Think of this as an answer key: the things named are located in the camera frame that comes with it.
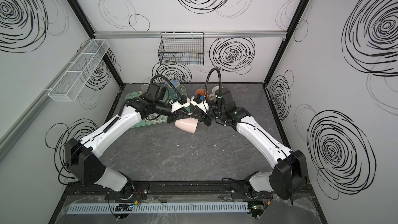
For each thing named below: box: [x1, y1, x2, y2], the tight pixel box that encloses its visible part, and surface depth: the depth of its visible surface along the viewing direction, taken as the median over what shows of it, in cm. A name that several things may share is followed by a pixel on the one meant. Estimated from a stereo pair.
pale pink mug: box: [174, 117, 199, 134], surface depth 74 cm
